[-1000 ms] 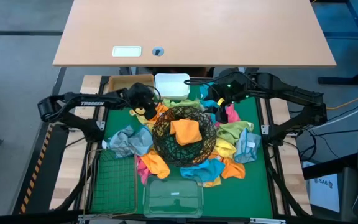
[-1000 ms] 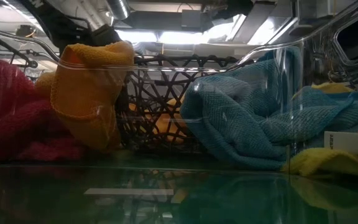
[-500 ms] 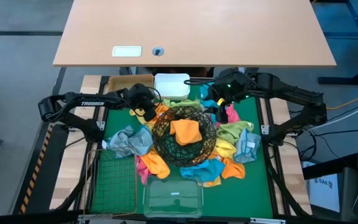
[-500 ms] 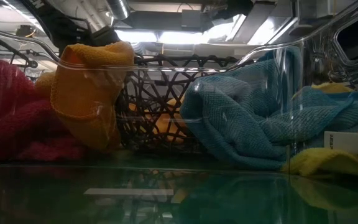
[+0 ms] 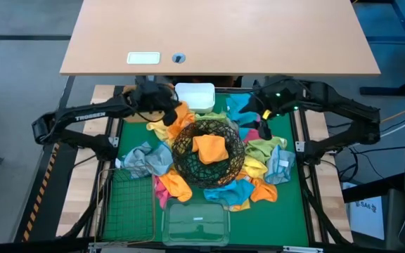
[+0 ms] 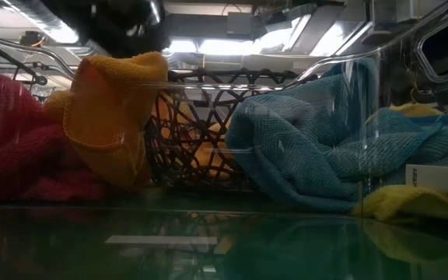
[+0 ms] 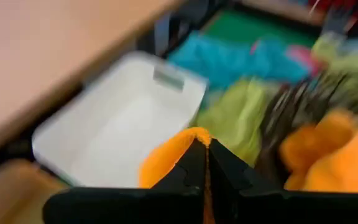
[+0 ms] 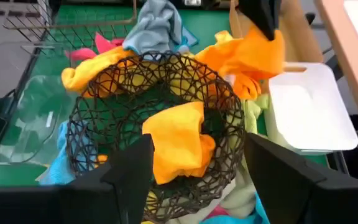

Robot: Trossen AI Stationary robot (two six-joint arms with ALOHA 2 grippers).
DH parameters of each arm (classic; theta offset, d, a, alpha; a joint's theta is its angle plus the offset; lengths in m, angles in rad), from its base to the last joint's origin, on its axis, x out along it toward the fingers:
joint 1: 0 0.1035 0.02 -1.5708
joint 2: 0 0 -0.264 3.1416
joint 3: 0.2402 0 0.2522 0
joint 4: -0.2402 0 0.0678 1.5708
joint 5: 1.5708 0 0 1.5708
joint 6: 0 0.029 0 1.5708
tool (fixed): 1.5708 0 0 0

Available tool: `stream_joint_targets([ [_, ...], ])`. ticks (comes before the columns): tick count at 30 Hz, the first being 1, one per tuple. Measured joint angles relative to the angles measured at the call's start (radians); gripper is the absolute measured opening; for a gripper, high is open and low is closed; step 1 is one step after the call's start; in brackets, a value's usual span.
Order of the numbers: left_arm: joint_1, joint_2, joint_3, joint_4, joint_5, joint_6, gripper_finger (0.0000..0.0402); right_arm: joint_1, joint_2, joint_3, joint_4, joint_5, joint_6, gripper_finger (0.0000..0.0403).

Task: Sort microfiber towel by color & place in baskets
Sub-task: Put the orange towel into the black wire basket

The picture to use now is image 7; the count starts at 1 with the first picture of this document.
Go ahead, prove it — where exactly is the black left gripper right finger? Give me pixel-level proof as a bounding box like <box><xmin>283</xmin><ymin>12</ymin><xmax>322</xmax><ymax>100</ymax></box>
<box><xmin>209</xmin><ymin>138</ymin><xmax>288</xmax><ymax>197</ymax></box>

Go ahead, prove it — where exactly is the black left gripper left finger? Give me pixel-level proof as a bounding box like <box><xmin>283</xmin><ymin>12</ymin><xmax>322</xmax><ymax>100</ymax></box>
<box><xmin>151</xmin><ymin>138</ymin><xmax>207</xmax><ymax>195</ymax></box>

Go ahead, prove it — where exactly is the orange microfiber towel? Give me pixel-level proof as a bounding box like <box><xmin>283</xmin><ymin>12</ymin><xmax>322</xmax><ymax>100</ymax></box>
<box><xmin>139</xmin><ymin>126</ymin><xmax>213</xmax><ymax>224</ymax></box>
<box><xmin>278</xmin><ymin>108</ymin><xmax>358</xmax><ymax>194</ymax></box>

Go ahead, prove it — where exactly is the lime green microfiber towel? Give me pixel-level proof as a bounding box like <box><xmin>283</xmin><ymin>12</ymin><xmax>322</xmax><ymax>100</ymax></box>
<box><xmin>194</xmin><ymin>77</ymin><xmax>273</xmax><ymax>167</ymax></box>

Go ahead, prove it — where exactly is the turquoise microfiber towel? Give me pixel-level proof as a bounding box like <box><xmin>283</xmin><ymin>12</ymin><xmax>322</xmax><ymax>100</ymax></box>
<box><xmin>168</xmin><ymin>30</ymin><xmax>312</xmax><ymax>91</ymax></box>

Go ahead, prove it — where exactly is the pink microfiber towel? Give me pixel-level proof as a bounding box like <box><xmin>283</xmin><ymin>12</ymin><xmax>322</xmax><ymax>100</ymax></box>
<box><xmin>286</xmin><ymin>45</ymin><xmax>323</xmax><ymax>75</ymax></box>

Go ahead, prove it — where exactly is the pale green microfiber towel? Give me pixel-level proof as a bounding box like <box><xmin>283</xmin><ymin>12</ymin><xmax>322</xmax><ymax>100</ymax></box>
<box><xmin>311</xmin><ymin>32</ymin><xmax>358</xmax><ymax>116</ymax></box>

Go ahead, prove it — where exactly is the white plastic bin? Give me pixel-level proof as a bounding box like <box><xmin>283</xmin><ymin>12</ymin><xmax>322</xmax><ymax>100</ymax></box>
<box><xmin>31</xmin><ymin>51</ymin><xmax>209</xmax><ymax>189</ymax></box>

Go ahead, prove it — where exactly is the green table mat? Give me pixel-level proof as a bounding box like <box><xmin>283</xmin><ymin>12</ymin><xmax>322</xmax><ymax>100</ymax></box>
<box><xmin>202</xmin><ymin>9</ymin><xmax>318</xmax><ymax>47</ymax></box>

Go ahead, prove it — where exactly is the tan wooden box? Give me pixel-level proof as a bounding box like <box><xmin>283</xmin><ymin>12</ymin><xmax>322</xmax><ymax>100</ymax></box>
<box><xmin>0</xmin><ymin>158</ymin><xmax>71</xmax><ymax>224</ymax></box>

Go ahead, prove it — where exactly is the beige desk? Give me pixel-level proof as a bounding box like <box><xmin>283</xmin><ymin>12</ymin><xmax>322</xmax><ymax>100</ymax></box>
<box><xmin>0</xmin><ymin>0</ymin><xmax>183</xmax><ymax>156</ymax></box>

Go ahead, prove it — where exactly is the black round wire basket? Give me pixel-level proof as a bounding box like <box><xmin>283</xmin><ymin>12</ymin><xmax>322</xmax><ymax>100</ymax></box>
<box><xmin>253</xmin><ymin>71</ymin><xmax>358</xmax><ymax>187</ymax></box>

